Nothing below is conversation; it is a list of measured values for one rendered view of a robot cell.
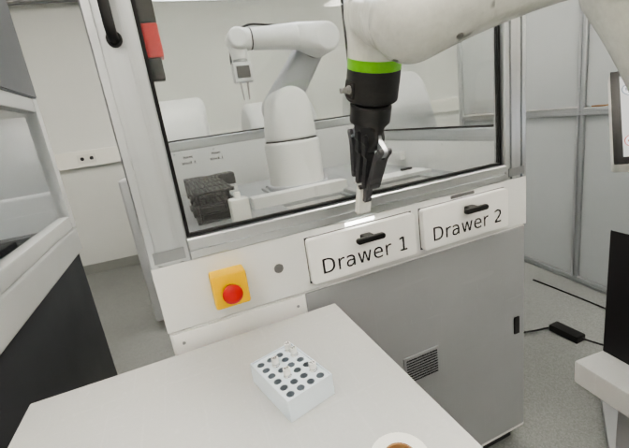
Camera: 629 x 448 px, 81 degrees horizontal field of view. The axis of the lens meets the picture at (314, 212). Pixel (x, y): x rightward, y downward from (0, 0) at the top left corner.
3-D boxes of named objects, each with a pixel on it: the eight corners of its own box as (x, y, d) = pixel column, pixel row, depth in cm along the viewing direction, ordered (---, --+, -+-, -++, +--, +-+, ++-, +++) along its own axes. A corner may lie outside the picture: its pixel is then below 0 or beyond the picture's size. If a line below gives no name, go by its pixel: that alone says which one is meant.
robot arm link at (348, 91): (416, 69, 61) (386, 60, 68) (354, 76, 57) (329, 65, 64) (411, 106, 64) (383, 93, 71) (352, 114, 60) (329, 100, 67)
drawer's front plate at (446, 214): (508, 225, 104) (508, 188, 102) (425, 251, 95) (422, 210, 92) (503, 224, 106) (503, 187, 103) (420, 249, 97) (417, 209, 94)
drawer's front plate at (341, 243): (417, 253, 94) (414, 212, 91) (314, 285, 85) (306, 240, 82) (413, 252, 96) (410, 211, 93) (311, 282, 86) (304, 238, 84)
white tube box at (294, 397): (335, 393, 59) (331, 373, 58) (291, 423, 54) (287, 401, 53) (293, 359, 69) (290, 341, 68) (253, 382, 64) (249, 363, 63)
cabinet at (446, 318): (528, 438, 129) (530, 222, 110) (241, 603, 95) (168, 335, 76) (383, 318, 216) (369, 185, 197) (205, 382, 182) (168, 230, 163)
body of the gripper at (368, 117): (342, 97, 68) (340, 144, 73) (364, 110, 61) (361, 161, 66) (376, 93, 70) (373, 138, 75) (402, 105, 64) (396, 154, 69)
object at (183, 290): (526, 223, 109) (526, 175, 106) (168, 334, 76) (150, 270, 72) (367, 186, 196) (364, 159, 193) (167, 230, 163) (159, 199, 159)
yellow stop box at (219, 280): (252, 302, 76) (245, 270, 74) (217, 312, 74) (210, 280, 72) (247, 293, 81) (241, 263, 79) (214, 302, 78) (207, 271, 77)
